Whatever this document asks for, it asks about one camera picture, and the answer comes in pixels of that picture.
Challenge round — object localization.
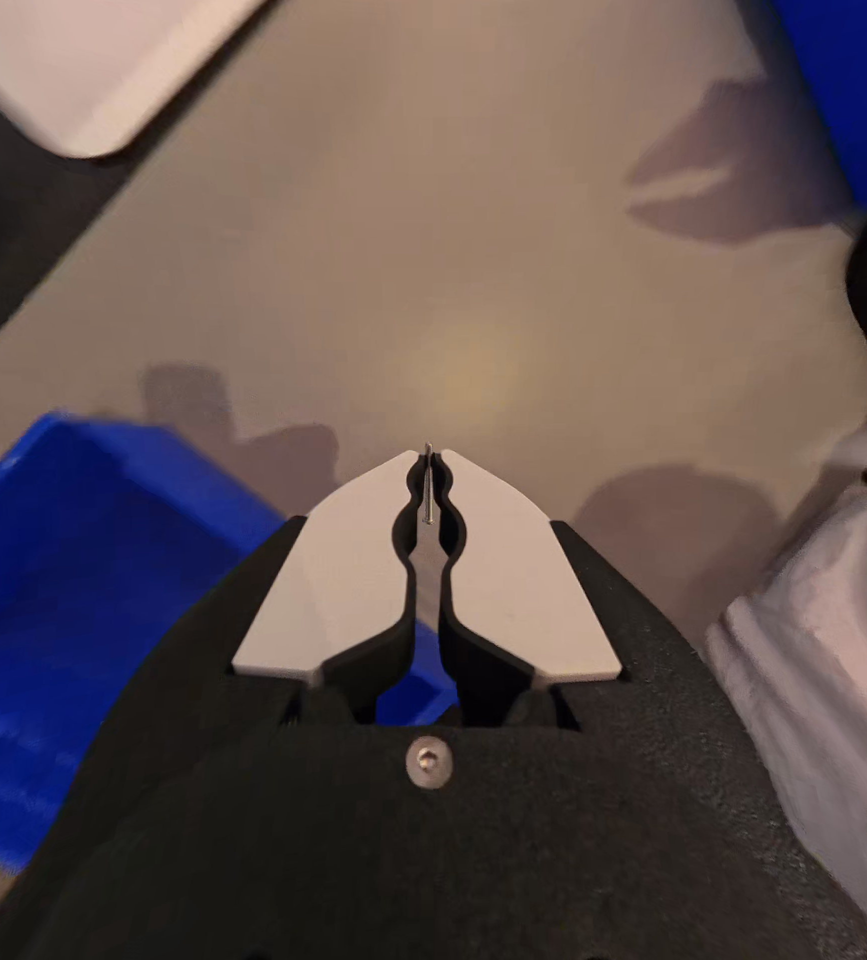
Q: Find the blue plastic bin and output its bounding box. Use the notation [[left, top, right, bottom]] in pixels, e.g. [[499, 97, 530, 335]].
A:
[[0, 411, 459, 875], [771, 0, 867, 215]]

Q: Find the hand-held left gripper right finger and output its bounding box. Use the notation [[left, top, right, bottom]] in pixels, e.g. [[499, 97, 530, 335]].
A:
[[430, 447, 624, 727]]

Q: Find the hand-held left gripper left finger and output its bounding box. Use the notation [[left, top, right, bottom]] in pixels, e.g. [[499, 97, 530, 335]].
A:
[[231, 448, 435, 727]]

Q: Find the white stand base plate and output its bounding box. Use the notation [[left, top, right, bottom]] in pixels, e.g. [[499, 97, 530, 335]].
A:
[[0, 0, 255, 160]]

